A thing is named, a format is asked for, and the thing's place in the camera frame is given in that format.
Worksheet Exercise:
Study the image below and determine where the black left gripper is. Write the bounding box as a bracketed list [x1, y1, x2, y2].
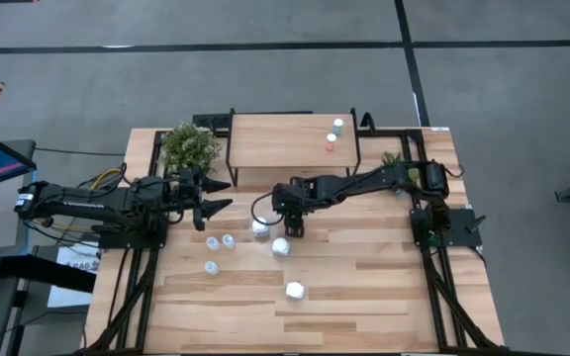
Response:
[165, 166, 235, 232]

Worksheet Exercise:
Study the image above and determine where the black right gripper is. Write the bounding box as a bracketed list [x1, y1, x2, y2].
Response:
[270, 176, 319, 238]

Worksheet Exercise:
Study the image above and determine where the white blue melatonin bottle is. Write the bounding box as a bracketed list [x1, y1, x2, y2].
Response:
[284, 280, 307, 302]
[270, 236, 292, 257]
[250, 216, 271, 239]

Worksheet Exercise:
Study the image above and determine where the bushy green potted plant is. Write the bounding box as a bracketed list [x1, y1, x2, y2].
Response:
[159, 122, 223, 175]

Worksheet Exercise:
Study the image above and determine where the succulent plant black pot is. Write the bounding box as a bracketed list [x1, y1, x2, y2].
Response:
[380, 150, 423, 185]

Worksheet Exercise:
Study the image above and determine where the white printed sheet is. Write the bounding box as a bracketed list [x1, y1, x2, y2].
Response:
[47, 241, 102, 309]

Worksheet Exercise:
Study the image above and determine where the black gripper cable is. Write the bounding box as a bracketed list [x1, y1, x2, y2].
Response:
[250, 191, 287, 228]

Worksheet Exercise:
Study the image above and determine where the wooden shelf black frame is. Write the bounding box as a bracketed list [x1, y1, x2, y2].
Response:
[224, 107, 363, 188]

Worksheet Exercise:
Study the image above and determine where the yellow cable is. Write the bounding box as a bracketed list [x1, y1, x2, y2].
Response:
[89, 167, 123, 192]

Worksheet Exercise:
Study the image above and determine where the black aluminium rig frame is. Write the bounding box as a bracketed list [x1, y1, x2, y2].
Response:
[82, 126, 507, 355]

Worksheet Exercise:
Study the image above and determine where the black floor cable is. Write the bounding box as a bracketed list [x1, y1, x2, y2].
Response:
[35, 146, 128, 158]

